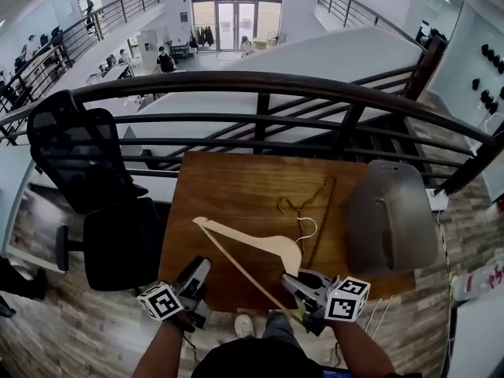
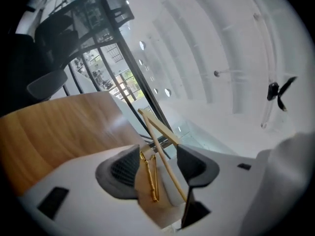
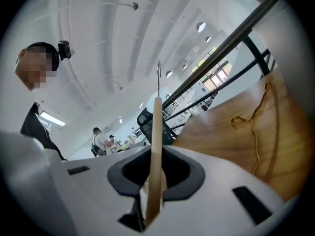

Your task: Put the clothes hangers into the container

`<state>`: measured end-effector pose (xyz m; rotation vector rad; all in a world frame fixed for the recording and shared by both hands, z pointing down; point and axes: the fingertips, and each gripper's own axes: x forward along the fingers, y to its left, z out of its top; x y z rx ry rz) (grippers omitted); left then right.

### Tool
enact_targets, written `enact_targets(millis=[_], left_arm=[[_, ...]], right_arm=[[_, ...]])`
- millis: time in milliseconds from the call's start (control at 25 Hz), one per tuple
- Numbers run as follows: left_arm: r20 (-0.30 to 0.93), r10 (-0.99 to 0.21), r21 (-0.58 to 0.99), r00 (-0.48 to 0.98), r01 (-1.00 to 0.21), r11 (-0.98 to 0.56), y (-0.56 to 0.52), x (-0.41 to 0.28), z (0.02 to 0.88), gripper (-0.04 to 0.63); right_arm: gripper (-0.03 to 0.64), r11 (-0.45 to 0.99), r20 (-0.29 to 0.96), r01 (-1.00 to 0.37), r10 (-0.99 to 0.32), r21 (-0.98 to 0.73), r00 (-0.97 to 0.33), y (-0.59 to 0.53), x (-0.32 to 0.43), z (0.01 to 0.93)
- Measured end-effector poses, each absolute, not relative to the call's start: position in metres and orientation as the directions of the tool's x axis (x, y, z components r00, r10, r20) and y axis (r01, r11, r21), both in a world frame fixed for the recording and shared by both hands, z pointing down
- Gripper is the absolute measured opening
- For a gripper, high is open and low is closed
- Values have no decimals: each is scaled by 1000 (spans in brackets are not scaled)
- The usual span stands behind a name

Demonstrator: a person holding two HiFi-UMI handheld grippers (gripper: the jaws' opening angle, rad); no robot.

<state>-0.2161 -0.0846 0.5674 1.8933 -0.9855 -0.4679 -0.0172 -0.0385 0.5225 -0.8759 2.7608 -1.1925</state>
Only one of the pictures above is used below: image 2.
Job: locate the black mesh office chair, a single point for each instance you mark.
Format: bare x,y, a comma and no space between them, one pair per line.
49,33

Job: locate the wooden clothes hanger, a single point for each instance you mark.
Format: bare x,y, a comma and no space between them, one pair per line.
169,131

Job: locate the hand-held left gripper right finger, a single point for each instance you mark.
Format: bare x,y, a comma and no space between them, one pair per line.
221,193

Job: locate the glass entrance window wall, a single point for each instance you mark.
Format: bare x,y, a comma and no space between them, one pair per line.
125,85

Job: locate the black ceiling fan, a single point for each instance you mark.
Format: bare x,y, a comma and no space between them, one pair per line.
272,91

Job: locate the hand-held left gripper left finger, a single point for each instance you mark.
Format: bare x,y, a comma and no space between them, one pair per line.
86,181

